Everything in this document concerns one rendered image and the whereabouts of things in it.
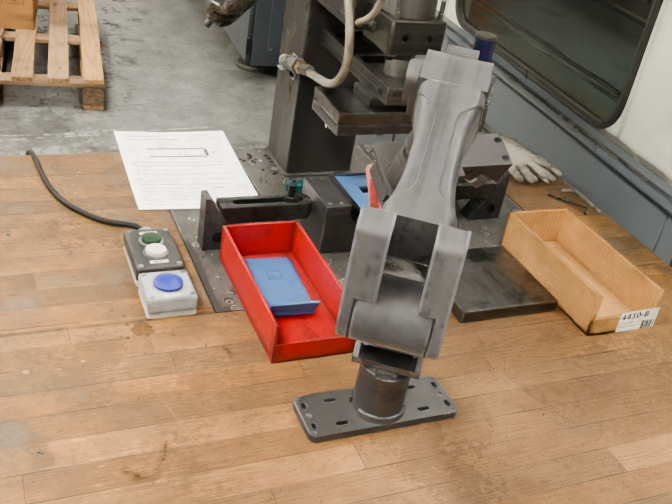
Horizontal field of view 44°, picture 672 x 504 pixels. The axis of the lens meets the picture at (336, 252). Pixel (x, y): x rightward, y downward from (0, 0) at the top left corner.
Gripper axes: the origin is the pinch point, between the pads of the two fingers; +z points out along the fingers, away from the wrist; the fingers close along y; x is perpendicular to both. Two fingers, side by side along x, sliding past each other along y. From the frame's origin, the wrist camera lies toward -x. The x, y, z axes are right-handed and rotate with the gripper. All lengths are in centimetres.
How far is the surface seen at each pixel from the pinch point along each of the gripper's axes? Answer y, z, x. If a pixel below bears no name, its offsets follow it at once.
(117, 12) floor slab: 319, 305, -50
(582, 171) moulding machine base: 29, 41, -75
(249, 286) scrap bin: 0.6, 17.6, 12.7
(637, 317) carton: -14.2, 12.4, -44.3
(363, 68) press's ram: 29.7, 7.6, -9.8
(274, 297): 0.4, 21.8, 8.0
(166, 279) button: 4.4, 20.7, 22.8
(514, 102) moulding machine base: 57, 54, -77
